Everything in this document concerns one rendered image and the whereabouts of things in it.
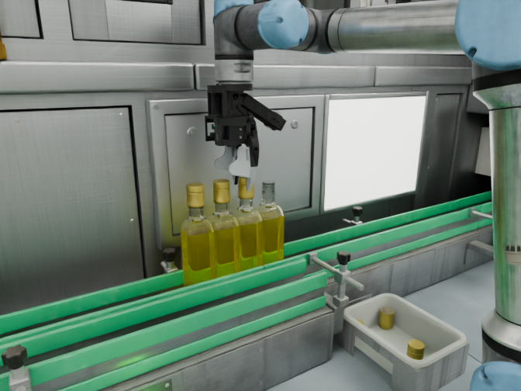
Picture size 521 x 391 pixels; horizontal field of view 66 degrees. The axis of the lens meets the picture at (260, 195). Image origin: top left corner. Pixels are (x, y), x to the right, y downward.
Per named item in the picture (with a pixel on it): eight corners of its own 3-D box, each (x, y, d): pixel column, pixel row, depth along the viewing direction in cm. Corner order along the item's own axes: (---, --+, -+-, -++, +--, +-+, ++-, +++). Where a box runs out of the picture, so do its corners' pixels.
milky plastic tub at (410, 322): (386, 320, 105) (389, 290, 102) (466, 371, 86) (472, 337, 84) (336, 341, 96) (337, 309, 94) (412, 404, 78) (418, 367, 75)
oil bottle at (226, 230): (229, 292, 94) (228, 205, 87) (241, 304, 89) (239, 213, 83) (208, 299, 91) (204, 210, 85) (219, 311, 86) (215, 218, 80)
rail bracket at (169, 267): (173, 291, 95) (170, 239, 91) (184, 305, 89) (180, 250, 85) (156, 295, 93) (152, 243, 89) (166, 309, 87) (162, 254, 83)
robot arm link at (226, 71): (242, 61, 82) (262, 60, 75) (242, 84, 83) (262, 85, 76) (208, 60, 78) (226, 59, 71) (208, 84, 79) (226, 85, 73)
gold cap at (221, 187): (225, 197, 85) (225, 178, 84) (232, 202, 82) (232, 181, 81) (210, 200, 84) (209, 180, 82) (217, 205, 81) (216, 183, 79)
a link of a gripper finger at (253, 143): (243, 167, 82) (237, 125, 81) (250, 167, 83) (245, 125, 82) (253, 167, 78) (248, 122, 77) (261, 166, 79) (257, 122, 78)
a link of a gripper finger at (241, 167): (227, 194, 80) (222, 147, 79) (253, 189, 83) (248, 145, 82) (234, 194, 77) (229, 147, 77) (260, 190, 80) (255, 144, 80)
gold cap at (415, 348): (426, 362, 87) (429, 345, 85) (415, 368, 85) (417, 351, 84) (412, 353, 90) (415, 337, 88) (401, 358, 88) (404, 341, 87)
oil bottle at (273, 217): (270, 279, 100) (271, 197, 93) (284, 289, 95) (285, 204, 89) (251, 285, 97) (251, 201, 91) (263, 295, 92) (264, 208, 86)
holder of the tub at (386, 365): (370, 311, 109) (372, 286, 107) (464, 373, 87) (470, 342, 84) (321, 331, 101) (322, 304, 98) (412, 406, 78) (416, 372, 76)
